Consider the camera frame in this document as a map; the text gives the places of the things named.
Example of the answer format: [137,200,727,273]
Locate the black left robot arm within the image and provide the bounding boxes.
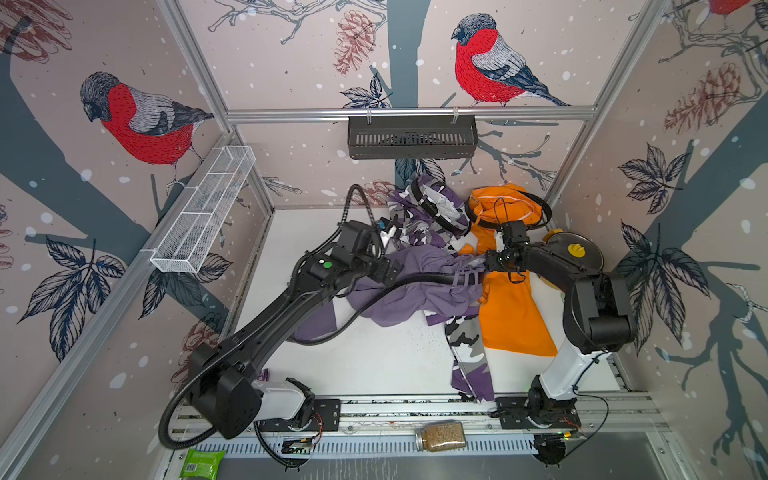
[157,184,387,450]

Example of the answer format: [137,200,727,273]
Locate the white wire mesh shelf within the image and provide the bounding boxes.
[150,145,255,274]

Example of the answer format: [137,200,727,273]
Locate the purple camouflage trousers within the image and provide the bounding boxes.
[388,179,494,401]

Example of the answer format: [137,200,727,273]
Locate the black belt on orange trousers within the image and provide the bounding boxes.
[465,184,552,231]

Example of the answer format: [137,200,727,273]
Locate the yellow cooking pot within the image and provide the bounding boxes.
[539,229,605,292]

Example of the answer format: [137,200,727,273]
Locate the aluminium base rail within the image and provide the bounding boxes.
[195,392,671,460]

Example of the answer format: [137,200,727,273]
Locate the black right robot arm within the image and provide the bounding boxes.
[485,221,637,425]

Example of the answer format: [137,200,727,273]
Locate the lilac purple trousers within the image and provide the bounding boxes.
[292,245,486,343]

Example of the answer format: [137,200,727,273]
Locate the green wipes packet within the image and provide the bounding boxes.
[179,449,226,480]

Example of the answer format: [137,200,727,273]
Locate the orange trousers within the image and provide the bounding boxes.
[458,183,559,358]

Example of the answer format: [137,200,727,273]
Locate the black hanging wire basket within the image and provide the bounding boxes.
[347,115,479,160]

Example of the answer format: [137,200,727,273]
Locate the black belt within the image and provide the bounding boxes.
[465,184,552,231]
[409,175,471,237]
[289,271,484,346]

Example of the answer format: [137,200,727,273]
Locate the jar of brown grains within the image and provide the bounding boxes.
[416,420,467,452]

